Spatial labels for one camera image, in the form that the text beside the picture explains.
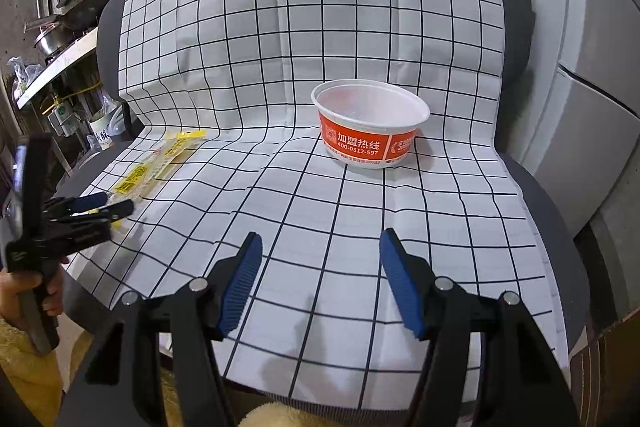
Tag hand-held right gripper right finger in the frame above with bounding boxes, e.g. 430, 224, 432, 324
379, 228, 581, 427

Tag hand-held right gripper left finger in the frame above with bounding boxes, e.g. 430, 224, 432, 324
52, 232, 263, 427

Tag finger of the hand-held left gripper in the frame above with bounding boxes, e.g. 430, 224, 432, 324
47, 199, 135, 228
42, 193, 108, 215

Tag clear wrapper with yellow strips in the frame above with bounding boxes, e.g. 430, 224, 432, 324
107, 129, 208, 233

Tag white and orange paper bowl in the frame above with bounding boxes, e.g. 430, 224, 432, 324
311, 79, 431, 168

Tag person's left forearm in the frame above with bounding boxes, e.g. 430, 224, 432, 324
0, 314, 96, 427

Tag person's left hand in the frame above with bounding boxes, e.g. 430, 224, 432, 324
0, 256, 67, 320

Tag white printed tub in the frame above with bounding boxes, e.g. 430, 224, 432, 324
89, 104, 124, 151

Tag yellow fleece clothing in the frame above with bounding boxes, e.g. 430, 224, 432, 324
235, 399, 326, 427

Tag white kitchen countertop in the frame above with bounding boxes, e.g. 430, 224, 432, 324
15, 27, 101, 108

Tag clear plastic bag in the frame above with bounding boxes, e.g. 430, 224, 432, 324
6, 56, 44, 98

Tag metal pot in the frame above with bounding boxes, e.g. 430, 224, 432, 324
34, 24, 67, 56

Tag black wok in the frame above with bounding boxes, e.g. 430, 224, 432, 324
60, 2, 108, 32

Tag brown wooden cabinet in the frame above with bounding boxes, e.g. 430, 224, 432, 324
550, 207, 640, 427

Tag white black-checked cloth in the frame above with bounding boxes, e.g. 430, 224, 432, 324
65, 0, 558, 410

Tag grey refrigerator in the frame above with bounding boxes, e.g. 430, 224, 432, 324
505, 0, 640, 228

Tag grey upholstered chair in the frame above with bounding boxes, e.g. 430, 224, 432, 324
50, 0, 591, 413

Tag yellow cable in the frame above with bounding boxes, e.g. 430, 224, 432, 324
42, 91, 92, 114

